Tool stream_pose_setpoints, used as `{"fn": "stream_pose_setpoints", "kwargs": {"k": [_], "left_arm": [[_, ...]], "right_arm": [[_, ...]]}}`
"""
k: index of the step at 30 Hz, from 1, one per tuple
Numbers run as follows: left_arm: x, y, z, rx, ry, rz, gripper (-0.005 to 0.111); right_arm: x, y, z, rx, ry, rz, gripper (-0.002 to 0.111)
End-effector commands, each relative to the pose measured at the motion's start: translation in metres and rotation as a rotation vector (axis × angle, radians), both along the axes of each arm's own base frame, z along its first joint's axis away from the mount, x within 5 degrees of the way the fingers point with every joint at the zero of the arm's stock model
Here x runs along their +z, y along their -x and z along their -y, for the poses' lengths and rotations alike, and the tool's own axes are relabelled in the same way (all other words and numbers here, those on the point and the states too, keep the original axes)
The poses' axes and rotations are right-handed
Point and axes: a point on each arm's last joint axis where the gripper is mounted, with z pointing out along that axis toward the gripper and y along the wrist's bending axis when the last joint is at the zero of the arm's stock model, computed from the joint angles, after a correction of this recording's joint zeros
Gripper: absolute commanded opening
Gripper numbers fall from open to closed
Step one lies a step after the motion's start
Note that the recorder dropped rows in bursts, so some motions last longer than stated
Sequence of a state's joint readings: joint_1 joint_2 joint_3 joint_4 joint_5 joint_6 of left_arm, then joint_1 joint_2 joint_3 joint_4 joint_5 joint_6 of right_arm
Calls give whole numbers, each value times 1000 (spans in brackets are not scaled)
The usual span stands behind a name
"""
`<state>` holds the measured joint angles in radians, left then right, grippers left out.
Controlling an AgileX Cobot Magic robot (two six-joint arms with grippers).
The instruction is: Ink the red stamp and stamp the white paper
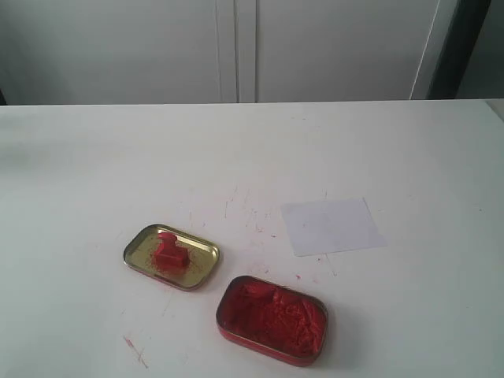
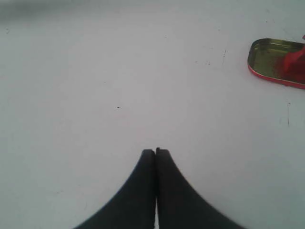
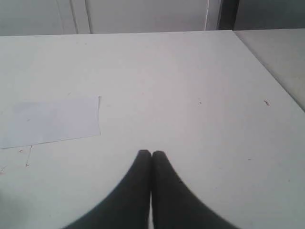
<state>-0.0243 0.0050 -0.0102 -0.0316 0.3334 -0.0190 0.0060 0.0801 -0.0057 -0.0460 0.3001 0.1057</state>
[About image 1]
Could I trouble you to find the red plastic stamp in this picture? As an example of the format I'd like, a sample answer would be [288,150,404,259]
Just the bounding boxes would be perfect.
[151,232,190,274]

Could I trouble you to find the dark post at right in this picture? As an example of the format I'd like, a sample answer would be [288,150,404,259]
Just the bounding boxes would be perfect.
[426,0,492,100]

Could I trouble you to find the red ink pad tin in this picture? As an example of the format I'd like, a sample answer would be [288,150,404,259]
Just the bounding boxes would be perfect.
[216,276,329,367]

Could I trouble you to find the white paper sheet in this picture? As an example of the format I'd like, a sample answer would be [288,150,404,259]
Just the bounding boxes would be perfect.
[280,198,387,257]

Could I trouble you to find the gold tin lid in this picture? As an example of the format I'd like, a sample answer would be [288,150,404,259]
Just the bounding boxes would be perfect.
[123,224,220,291]

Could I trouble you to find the white cabinet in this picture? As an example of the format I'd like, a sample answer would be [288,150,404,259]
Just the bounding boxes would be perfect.
[1,1,456,105]

